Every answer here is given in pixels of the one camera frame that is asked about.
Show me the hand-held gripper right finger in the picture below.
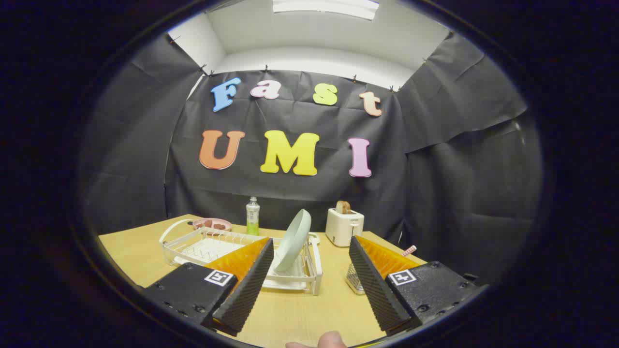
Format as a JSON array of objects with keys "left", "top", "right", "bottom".
[{"left": 348, "top": 235, "right": 489, "bottom": 337}]

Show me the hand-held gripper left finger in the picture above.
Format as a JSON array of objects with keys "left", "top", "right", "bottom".
[{"left": 143, "top": 237, "right": 274, "bottom": 337}]

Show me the clear wire basket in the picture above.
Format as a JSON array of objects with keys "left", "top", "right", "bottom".
[{"left": 345, "top": 263, "right": 367, "bottom": 295}]

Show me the white wire dish rack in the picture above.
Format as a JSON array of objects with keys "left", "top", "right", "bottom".
[{"left": 159, "top": 219, "right": 324, "bottom": 296}]

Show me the pale green plate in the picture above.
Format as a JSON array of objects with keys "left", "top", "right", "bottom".
[{"left": 272, "top": 209, "right": 312, "bottom": 272}]

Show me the pink plate with food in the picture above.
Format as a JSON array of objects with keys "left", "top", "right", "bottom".
[{"left": 192, "top": 218, "right": 233, "bottom": 232}]

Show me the white toaster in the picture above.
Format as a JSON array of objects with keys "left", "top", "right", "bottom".
[{"left": 325, "top": 208, "right": 365, "bottom": 247}]

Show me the clear bottle with green liquid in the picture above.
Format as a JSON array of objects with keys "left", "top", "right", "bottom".
[{"left": 246, "top": 196, "right": 261, "bottom": 236}]

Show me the black backdrop cloth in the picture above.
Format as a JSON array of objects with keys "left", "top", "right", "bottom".
[{"left": 80, "top": 31, "right": 545, "bottom": 286}]

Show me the ceiling light panel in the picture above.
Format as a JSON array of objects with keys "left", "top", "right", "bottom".
[{"left": 272, "top": 0, "right": 380, "bottom": 21}]

